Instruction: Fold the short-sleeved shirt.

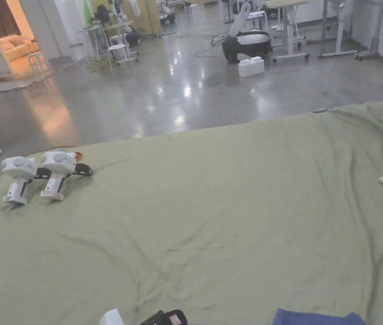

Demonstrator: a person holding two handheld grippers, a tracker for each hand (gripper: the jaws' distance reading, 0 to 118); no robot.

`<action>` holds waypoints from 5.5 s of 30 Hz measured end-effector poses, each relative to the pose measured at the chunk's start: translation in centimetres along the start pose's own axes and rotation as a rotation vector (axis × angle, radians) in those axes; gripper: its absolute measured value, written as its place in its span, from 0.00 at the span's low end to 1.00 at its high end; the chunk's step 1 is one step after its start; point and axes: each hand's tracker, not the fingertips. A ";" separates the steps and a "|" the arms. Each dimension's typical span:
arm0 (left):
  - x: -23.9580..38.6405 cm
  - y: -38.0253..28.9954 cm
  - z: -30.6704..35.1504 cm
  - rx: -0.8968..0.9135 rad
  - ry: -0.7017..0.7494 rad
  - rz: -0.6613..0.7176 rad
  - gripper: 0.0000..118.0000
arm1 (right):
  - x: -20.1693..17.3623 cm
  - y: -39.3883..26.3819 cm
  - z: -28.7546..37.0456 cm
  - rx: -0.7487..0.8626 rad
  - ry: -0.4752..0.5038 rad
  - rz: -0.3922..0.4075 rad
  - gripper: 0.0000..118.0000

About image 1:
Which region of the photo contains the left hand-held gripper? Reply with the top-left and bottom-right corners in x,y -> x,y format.
99,308 -> 188,325

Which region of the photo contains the dark blue shirt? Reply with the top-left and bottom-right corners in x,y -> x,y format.
272,308 -> 368,325

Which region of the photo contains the bed with pale green sheet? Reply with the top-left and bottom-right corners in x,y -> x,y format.
0,101 -> 383,325

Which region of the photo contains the spare white hand-held gripper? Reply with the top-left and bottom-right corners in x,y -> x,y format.
1,156 -> 40,205
38,150 -> 94,201

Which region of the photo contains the white foam block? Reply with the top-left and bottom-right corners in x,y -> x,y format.
237,57 -> 266,78

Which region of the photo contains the white round stool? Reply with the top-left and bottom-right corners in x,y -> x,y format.
27,51 -> 52,74
106,44 -> 135,69

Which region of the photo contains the black and white robot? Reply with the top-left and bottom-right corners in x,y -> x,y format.
211,3 -> 273,65

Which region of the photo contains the white table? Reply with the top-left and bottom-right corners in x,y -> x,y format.
75,25 -> 111,64

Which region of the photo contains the white humanoid robot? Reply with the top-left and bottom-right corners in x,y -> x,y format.
108,0 -> 142,35

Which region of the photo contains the cream sofa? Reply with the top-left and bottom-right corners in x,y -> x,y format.
0,33 -> 40,61

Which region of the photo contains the wooden top desk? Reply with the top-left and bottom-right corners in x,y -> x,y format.
265,0 -> 311,62

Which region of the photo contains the white desk frame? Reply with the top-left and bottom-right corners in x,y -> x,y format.
317,0 -> 352,59

